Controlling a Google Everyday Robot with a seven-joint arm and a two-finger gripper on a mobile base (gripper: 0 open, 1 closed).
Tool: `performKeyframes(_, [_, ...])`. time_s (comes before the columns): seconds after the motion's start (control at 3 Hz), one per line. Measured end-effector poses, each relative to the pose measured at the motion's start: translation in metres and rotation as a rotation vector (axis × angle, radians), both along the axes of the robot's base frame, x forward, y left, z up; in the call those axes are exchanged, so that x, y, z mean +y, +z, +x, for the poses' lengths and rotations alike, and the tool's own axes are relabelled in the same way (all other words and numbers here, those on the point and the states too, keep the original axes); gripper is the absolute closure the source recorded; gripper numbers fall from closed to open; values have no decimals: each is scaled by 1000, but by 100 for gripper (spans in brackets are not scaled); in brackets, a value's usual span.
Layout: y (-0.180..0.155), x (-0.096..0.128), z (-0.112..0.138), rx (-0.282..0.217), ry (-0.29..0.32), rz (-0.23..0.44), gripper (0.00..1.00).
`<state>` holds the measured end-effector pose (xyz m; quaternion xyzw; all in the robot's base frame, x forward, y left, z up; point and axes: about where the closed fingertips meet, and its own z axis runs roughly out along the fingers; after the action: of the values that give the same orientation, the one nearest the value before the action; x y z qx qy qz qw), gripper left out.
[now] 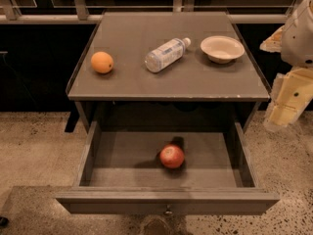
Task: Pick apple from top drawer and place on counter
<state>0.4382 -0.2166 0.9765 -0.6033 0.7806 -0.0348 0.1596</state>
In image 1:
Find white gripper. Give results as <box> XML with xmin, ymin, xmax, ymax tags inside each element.
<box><xmin>260</xmin><ymin>0</ymin><xmax>313</xmax><ymax>132</ymax></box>

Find white paper bowl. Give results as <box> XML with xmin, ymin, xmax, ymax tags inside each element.
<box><xmin>201</xmin><ymin>36</ymin><xmax>245</xmax><ymax>65</ymax></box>

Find clear plastic water bottle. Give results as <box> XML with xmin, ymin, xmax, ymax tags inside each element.
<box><xmin>145</xmin><ymin>37</ymin><xmax>191</xmax><ymax>73</ymax></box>

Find metal drawer knob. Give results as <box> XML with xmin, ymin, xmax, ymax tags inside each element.
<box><xmin>163</xmin><ymin>205</ymin><xmax>173</xmax><ymax>216</ymax></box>

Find metal railing frame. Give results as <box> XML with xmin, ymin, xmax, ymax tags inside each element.
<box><xmin>0</xmin><ymin>0</ymin><xmax>303</xmax><ymax>24</ymax></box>

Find open grey top drawer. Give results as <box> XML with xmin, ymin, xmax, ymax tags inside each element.
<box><xmin>56</xmin><ymin>122</ymin><xmax>280</xmax><ymax>215</ymax></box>

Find orange fruit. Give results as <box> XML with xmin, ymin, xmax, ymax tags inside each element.
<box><xmin>91</xmin><ymin>52</ymin><xmax>113</xmax><ymax>73</ymax></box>

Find red apple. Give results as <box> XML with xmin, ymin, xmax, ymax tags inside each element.
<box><xmin>159</xmin><ymin>144</ymin><xmax>185</xmax><ymax>168</ymax></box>

